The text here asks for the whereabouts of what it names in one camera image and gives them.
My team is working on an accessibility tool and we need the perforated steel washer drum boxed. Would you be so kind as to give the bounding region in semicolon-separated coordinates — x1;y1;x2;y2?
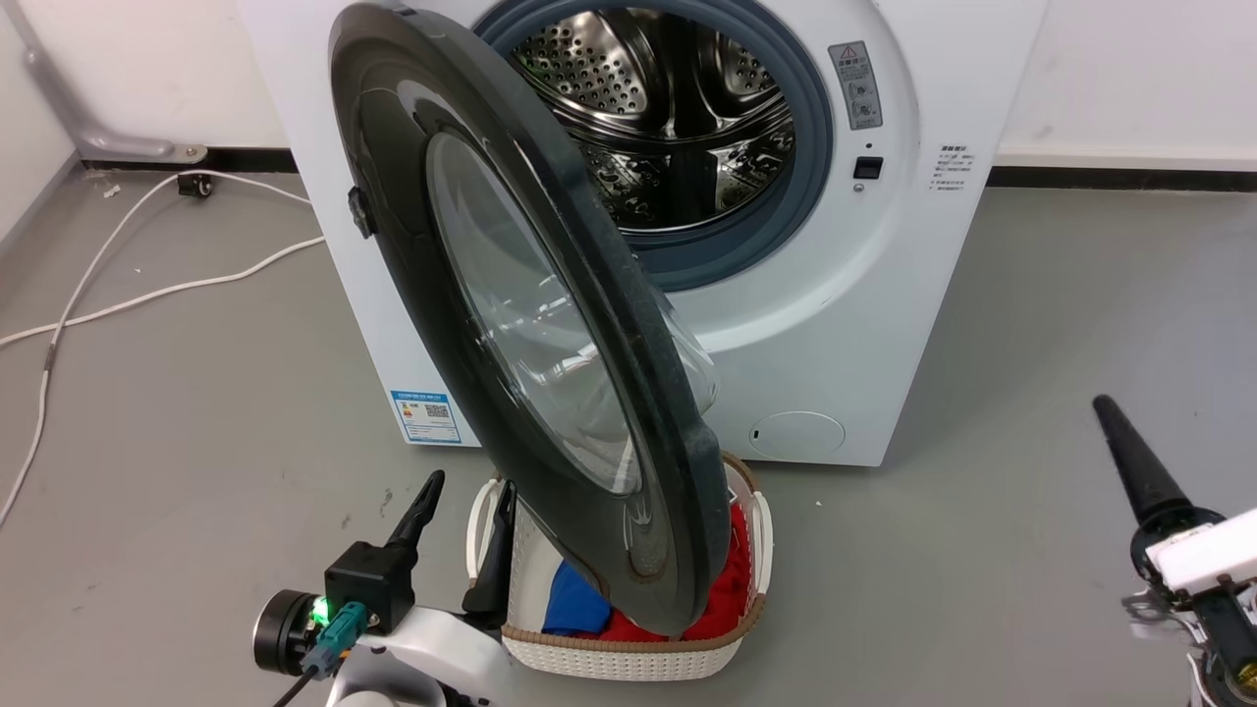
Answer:
510;8;797;235

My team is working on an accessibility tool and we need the small printed text label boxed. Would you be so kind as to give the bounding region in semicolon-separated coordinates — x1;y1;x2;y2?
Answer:
928;143;979;193

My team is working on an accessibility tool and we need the blue garment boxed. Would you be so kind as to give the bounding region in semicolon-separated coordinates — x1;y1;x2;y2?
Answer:
542;560;613;637

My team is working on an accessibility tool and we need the dark round washing machine door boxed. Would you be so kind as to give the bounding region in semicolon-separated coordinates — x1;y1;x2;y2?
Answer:
327;3;733;639

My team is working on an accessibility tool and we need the white right gripper cable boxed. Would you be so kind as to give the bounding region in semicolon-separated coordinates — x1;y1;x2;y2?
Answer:
1122;587;1205;707

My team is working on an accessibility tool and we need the thin white floor cable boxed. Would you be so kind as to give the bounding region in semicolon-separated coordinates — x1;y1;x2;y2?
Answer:
0;170;313;527

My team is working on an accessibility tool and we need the grey-blue rubber door gasket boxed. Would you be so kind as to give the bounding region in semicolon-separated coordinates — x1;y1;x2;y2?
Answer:
474;0;836;294

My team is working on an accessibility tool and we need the thick white floor cable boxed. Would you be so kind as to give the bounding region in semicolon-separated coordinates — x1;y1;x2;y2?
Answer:
0;235;327;348

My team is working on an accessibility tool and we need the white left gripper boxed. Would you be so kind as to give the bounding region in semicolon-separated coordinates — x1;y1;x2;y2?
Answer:
252;469;523;707

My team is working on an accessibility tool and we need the round white filter cover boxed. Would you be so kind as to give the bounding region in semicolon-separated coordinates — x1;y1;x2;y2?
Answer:
748;410;847;460

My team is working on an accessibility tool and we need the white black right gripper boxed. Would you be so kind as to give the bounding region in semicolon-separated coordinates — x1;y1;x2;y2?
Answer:
1092;394;1257;707

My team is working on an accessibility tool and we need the white front-load washing machine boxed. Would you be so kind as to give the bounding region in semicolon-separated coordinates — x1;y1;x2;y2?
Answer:
236;0;1050;468

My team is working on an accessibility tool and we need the blue energy label sticker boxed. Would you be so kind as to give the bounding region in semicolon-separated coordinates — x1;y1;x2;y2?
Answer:
390;390;463;446

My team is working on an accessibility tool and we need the white laundry basket brown rim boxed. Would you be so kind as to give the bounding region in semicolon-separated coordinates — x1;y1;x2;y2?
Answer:
466;452;775;682

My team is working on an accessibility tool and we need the teal plug black cable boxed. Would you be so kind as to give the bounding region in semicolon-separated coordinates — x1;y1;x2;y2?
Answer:
270;603;369;707

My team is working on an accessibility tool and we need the grey wall pipe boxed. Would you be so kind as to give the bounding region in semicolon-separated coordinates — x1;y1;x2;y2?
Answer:
0;0;209;165

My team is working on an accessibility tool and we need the grey warning sticker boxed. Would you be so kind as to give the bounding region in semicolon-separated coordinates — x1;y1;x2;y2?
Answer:
828;41;884;132

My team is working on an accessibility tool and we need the red garment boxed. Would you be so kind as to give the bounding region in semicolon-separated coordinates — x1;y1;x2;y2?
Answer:
589;501;753;644

